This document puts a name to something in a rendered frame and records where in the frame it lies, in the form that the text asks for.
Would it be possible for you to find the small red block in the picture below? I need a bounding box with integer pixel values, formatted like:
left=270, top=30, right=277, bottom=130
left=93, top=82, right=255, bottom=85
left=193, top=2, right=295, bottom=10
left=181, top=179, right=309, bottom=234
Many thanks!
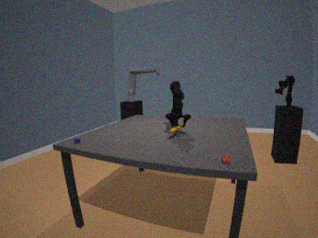
left=222, top=156, right=230, bottom=164

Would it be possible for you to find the yellow bar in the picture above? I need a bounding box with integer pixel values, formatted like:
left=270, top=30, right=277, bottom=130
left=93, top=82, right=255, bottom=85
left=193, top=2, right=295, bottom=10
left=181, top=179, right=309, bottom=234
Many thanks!
left=169, top=124, right=184, bottom=133

